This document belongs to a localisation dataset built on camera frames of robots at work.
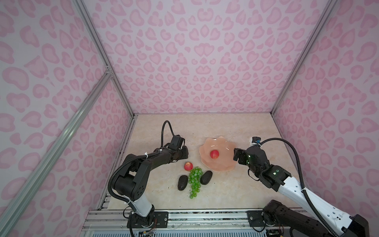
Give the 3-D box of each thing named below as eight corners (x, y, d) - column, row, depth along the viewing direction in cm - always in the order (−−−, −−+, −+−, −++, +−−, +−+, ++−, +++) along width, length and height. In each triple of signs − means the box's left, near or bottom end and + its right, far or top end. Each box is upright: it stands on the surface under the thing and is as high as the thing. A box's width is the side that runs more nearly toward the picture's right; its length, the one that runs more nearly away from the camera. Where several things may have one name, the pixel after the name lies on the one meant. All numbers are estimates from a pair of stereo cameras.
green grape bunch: (185, 197, 81) (185, 194, 78) (191, 169, 92) (191, 165, 88) (198, 200, 80) (198, 197, 77) (203, 171, 91) (203, 167, 87)
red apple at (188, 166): (184, 171, 91) (184, 168, 88) (184, 164, 94) (184, 161, 91) (193, 171, 91) (193, 168, 88) (193, 164, 94) (193, 161, 91)
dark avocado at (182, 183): (178, 190, 84) (177, 188, 81) (179, 177, 89) (178, 175, 86) (187, 190, 84) (187, 188, 81) (187, 177, 89) (187, 175, 86)
